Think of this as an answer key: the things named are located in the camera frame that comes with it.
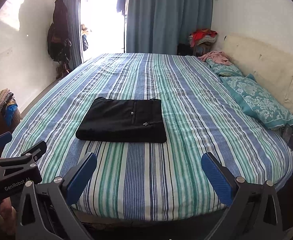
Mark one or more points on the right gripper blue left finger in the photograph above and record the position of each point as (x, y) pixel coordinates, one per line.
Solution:
(77, 178)

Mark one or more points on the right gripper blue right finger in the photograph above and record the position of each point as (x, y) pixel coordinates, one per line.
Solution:
(221, 179)

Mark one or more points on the black pants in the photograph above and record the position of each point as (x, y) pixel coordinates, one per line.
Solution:
(123, 121)

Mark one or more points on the person's left hand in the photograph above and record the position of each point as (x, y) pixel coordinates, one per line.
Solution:
(8, 217)

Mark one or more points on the clothes pile beside dresser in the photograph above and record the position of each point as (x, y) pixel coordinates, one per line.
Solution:
(9, 109)

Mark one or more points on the striped blue green bed sheet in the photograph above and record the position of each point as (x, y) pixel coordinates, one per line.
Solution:
(152, 182)

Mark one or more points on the teal patterned pillow front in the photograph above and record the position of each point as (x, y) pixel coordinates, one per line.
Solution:
(255, 101)

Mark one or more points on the teal patterned pillow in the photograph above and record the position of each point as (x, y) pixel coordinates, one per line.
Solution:
(255, 101)
(224, 70)

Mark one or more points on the dark clothes hanging on stand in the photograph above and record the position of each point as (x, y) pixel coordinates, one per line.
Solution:
(58, 40)

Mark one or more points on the teal patterned pillow back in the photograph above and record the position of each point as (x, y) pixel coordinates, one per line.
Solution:
(224, 70)

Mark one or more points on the cream padded headboard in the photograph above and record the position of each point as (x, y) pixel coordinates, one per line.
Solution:
(271, 67)

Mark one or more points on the pink cloth on bed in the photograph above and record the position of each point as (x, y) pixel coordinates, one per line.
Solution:
(216, 56)

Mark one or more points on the red clothes pile on stool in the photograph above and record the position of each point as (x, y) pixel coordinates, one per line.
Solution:
(202, 40)

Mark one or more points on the blue curtain left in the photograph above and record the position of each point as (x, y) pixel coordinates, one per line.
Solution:
(74, 29)

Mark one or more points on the blue curtain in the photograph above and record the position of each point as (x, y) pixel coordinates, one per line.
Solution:
(74, 29)
(159, 26)

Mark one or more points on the blue curtain right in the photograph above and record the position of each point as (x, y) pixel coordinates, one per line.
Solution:
(159, 26)

